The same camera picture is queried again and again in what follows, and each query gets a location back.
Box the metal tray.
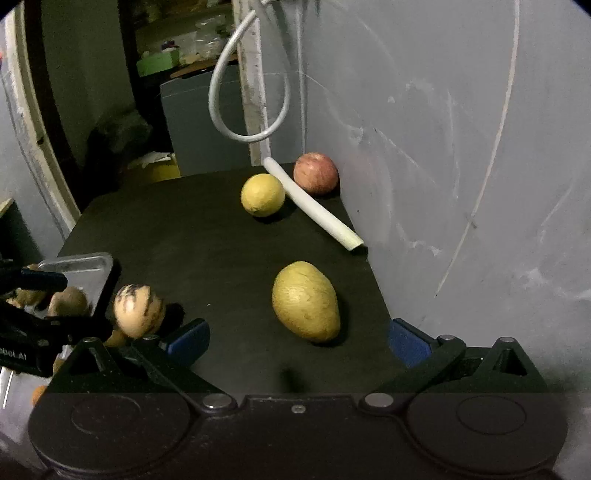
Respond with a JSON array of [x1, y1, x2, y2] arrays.
[[36, 252, 114, 320]]

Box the grey cabinet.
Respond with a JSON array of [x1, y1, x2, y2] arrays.
[[160, 73, 253, 177]]

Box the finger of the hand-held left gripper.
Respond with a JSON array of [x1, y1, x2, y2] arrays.
[[0, 301, 113, 348], [0, 264, 68, 292]]

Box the pale striped pepino melon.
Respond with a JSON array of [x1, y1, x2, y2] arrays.
[[114, 284, 166, 339]]

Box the yellow lemon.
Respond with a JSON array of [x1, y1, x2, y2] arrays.
[[240, 174, 286, 217]]

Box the red apple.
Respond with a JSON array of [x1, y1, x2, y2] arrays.
[[294, 152, 340, 195]]

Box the white hose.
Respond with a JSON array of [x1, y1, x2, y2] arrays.
[[208, 8, 291, 143]]

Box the dark bag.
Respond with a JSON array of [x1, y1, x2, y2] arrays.
[[87, 111, 154, 172]]

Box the green box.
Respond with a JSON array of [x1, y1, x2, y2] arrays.
[[137, 49, 181, 77]]

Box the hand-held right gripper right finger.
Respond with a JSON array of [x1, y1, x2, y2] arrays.
[[359, 318, 548, 416]]

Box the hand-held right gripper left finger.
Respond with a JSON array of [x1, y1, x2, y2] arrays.
[[55, 318, 239, 418]]

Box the yellow box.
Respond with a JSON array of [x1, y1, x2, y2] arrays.
[[124, 152, 181, 184]]

